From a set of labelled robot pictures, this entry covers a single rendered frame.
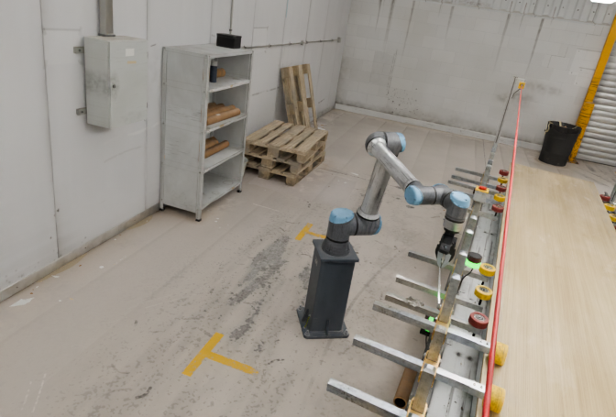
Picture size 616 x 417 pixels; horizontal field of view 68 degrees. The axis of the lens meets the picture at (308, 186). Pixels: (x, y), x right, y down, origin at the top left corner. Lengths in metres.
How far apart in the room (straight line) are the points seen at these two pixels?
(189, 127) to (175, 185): 0.60
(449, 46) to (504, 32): 1.01
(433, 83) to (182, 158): 6.60
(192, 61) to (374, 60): 6.39
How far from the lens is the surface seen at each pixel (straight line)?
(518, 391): 1.92
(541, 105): 10.05
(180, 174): 4.43
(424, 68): 9.91
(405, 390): 2.95
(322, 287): 3.03
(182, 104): 4.23
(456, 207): 2.18
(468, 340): 1.95
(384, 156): 2.46
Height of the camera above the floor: 2.06
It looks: 21 degrees down
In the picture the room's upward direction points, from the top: 8 degrees clockwise
